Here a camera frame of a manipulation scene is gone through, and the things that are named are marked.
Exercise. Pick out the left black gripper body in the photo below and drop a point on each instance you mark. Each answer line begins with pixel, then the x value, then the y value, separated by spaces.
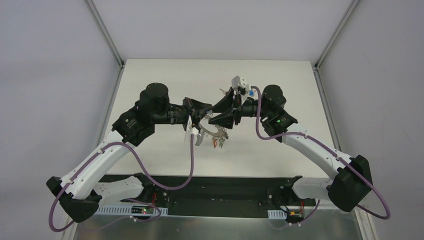
pixel 191 110

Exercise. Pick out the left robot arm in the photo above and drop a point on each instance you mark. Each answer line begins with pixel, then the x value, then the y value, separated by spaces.
pixel 81 193

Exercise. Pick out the left white cable duct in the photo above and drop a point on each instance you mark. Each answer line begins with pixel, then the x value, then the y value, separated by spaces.
pixel 140 210

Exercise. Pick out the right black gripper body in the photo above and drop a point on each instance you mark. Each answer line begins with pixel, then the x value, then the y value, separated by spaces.
pixel 236 109

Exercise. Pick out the left aluminium frame post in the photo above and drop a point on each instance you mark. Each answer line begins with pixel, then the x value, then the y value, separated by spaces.
pixel 102 28

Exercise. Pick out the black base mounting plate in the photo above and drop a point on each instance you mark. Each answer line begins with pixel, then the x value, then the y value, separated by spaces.
pixel 228 197

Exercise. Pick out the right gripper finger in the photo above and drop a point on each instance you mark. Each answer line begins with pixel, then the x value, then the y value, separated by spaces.
pixel 225 105
pixel 224 120

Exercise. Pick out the metal keyring with keys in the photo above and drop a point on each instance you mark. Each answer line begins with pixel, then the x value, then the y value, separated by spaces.
pixel 219 135

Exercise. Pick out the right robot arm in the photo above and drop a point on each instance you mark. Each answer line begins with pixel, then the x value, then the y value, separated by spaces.
pixel 349 179

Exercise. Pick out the aluminium frame post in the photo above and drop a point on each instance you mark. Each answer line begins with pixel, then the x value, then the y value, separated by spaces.
pixel 353 4
pixel 102 28

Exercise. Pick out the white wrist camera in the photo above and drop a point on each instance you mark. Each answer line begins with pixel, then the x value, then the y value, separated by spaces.
pixel 240 85
pixel 191 130

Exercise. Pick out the white cable duct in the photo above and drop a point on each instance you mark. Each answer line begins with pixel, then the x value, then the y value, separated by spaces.
pixel 140 210
pixel 277 214

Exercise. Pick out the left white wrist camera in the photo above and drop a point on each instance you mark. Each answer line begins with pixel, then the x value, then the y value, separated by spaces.
pixel 191 130

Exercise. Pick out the right aluminium frame post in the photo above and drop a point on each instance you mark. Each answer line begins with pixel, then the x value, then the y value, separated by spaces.
pixel 353 4

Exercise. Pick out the right white cable duct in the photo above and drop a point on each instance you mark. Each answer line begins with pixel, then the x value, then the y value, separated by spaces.
pixel 277 214

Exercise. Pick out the black tagged key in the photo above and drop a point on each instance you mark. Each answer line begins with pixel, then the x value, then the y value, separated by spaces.
pixel 224 92

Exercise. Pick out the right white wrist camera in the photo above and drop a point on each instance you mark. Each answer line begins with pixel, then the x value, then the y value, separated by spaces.
pixel 240 85

